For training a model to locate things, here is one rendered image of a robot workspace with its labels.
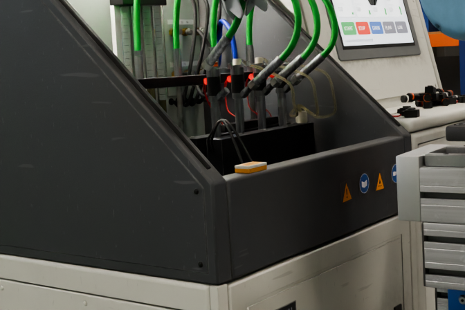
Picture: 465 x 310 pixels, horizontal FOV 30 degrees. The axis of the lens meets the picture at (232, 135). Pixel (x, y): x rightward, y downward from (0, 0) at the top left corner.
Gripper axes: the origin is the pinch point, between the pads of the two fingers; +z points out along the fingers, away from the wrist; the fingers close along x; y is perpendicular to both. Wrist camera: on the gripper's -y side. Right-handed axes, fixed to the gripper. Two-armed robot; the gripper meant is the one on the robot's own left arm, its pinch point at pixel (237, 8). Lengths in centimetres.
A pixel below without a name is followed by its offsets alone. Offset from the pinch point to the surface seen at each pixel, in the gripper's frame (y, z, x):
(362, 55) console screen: -18, 47, 51
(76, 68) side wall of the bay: 0.6, 2.3, -31.1
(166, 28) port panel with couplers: -34.6, 35.9, 3.5
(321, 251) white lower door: 37.4, 27.4, 0.2
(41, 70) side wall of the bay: -5.4, 7.1, -35.3
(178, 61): -18.1, 29.8, -1.6
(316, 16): -3.5, 12.3, 21.4
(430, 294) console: 41, 63, 35
